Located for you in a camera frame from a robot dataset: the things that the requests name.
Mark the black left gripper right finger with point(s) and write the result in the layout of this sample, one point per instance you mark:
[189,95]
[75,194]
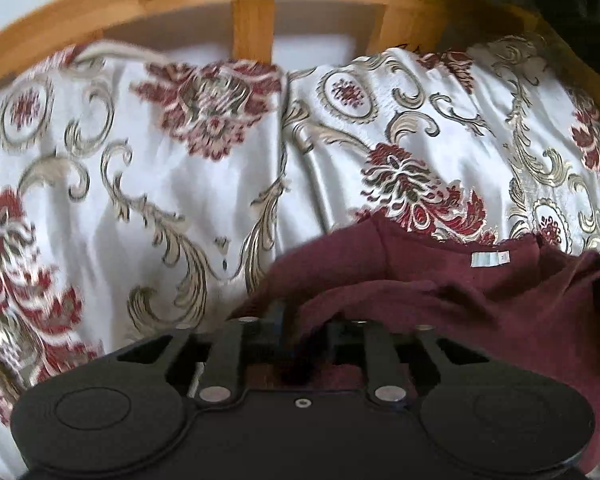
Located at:
[369,346]

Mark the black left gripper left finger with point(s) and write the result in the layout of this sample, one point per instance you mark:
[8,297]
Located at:
[240,343]

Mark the maroon knit garment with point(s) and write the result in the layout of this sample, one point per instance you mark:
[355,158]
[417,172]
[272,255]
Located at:
[539,310]

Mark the white floral satin bedspread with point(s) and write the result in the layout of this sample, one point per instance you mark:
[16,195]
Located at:
[138,194]

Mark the pine wooden bed frame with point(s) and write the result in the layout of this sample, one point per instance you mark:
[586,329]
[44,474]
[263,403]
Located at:
[419,24]

